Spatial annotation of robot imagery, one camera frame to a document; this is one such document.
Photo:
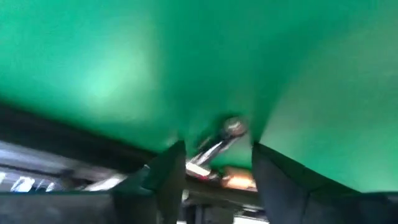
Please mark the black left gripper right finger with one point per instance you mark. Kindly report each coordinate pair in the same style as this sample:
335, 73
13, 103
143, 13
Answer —
286, 196

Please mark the black aluminium table frame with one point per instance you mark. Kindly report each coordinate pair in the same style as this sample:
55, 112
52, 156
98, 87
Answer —
62, 137

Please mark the copper black AA battery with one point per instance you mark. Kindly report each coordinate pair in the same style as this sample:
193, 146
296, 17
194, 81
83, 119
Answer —
239, 180

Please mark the silver black battery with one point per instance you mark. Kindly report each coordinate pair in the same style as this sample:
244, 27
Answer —
214, 149
197, 169

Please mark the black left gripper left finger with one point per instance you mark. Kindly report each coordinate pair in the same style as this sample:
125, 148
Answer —
168, 186

